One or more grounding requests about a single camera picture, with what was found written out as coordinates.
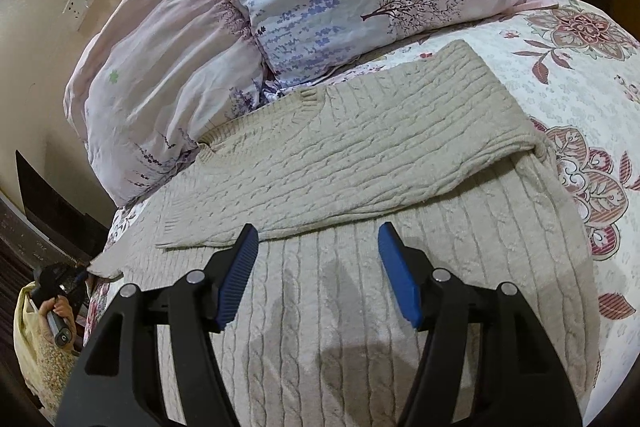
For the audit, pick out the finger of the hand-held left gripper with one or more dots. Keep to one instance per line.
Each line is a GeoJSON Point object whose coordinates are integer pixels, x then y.
{"type": "Point", "coordinates": [81, 278]}

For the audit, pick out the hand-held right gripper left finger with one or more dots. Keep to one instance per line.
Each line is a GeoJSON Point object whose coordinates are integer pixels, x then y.
{"type": "Point", "coordinates": [236, 279]}

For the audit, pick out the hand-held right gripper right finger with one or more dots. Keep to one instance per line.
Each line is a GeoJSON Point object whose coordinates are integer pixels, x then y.
{"type": "Point", "coordinates": [400, 279]}

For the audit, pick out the person's left hand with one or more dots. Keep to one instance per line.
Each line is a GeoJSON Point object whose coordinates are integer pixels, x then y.
{"type": "Point", "coordinates": [62, 309]}

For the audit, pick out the person's yellow clothing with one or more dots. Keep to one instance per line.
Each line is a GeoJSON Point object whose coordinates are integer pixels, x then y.
{"type": "Point", "coordinates": [35, 357]}

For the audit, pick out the dark bedside furniture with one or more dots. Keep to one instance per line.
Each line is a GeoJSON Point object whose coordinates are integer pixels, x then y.
{"type": "Point", "coordinates": [55, 197]}

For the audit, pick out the pink lavender print pillow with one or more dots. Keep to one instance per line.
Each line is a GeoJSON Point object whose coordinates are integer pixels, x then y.
{"type": "Point", "coordinates": [160, 72]}

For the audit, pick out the white floral bedsheet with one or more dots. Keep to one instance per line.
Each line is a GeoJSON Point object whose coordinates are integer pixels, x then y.
{"type": "Point", "coordinates": [575, 97]}

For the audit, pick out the white wall socket plate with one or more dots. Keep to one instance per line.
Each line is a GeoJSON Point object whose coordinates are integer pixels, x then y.
{"type": "Point", "coordinates": [76, 11]}

